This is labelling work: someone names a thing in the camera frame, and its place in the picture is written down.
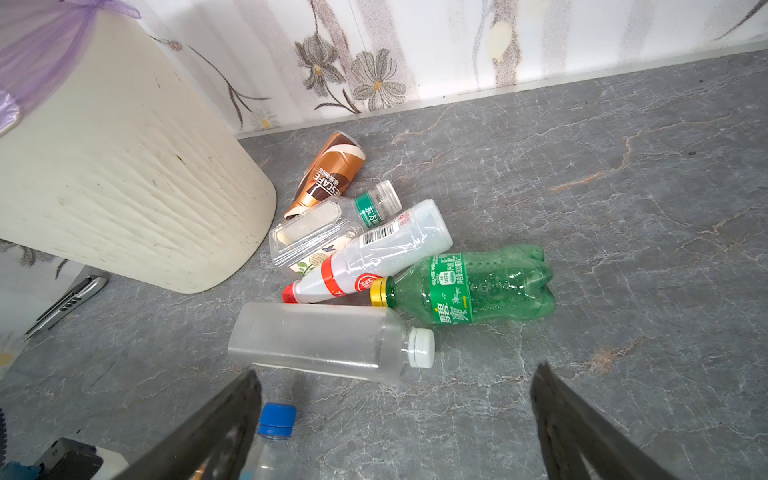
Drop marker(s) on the green plastic bottle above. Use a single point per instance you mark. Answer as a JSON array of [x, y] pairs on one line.
[[509, 284]]

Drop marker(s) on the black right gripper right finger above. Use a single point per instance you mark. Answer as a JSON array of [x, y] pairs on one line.
[[576, 440]]

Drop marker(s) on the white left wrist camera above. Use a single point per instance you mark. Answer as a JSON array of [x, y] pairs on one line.
[[69, 459]]

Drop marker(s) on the clear bottle green cap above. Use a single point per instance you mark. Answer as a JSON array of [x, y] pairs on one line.
[[301, 244]]

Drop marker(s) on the clear square bottle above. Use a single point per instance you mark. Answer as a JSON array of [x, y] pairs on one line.
[[358, 342]]

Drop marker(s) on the clear bottle blue cap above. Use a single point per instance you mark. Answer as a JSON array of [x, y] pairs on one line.
[[270, 456]]

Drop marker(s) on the brown coffee bottle near bin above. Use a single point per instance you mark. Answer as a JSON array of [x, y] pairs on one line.
[[329, 175]]

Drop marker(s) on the pink bin liner bag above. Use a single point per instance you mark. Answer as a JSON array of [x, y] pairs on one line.
[[41, 44]]

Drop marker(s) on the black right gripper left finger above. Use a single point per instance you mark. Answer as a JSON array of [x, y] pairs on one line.
[[216, 438]]

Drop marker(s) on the cream plastic waste bin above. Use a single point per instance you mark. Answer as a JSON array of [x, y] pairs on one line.
[[125, 168]]

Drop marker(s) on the clear bottle red cap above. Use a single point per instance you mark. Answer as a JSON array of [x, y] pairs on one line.
[[384, 251]]

